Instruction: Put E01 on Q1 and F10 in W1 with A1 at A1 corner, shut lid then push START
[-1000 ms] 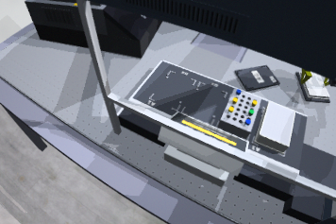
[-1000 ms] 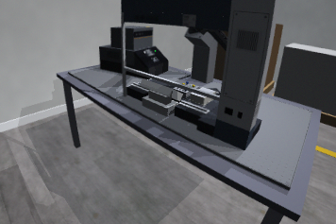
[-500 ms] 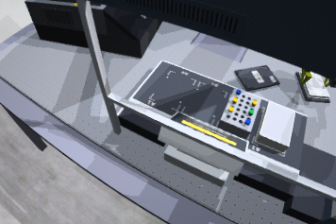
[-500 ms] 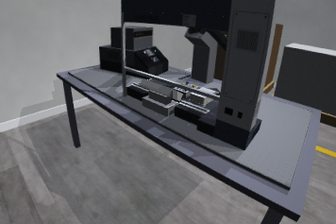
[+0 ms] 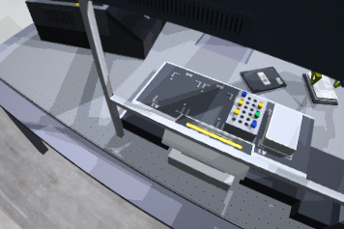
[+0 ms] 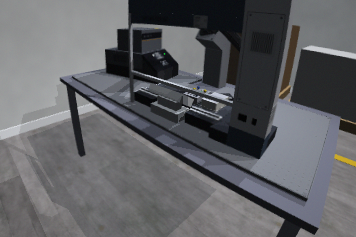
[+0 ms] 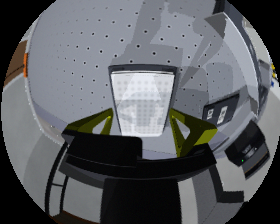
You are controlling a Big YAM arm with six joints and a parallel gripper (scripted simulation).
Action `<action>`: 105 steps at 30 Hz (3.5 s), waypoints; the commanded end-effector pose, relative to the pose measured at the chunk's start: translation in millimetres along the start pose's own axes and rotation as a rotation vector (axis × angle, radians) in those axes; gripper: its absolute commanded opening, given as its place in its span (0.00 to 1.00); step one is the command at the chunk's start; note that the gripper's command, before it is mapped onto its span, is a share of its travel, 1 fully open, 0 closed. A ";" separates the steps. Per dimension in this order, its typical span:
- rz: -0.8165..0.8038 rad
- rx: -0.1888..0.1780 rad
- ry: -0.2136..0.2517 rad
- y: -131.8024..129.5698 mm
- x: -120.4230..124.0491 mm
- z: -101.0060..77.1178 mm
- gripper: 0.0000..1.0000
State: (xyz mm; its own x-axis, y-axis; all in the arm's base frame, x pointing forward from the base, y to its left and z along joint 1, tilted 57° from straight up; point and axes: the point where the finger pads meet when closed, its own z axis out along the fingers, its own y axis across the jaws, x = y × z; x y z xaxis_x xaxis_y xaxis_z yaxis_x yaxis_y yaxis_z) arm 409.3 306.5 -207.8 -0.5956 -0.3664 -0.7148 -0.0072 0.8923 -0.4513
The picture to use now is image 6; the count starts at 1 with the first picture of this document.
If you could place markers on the grey perforated base plate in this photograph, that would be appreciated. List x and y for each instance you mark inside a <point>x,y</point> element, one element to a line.
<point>290,162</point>

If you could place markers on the grey block with round holes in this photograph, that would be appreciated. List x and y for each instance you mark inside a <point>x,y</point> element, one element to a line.
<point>197,100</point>

